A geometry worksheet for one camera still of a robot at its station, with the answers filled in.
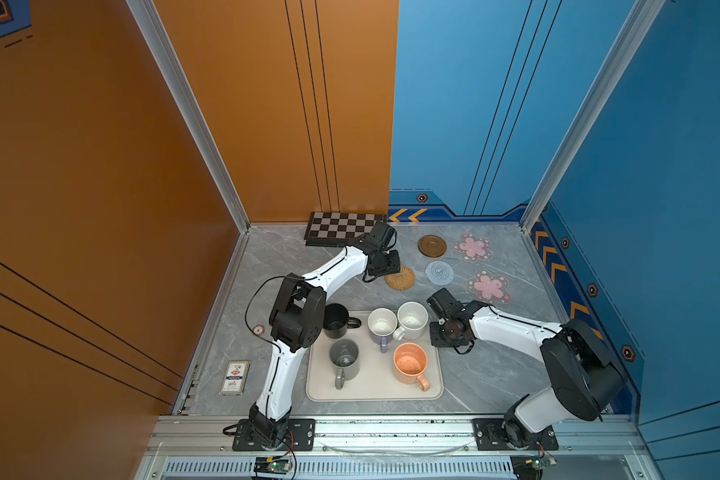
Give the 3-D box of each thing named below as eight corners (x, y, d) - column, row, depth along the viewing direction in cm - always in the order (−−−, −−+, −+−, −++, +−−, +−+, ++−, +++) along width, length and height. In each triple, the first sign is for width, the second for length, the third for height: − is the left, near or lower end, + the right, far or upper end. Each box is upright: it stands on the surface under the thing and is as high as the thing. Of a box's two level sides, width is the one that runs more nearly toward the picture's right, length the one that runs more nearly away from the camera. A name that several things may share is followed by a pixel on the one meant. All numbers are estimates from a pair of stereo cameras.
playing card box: (221, 395, 82) (218, 393, 80) (231, 363, 87) (228, 360, 86) (243, 395, 82) (240, 393, 80) (251, 363, 87) (249, 360, 86)
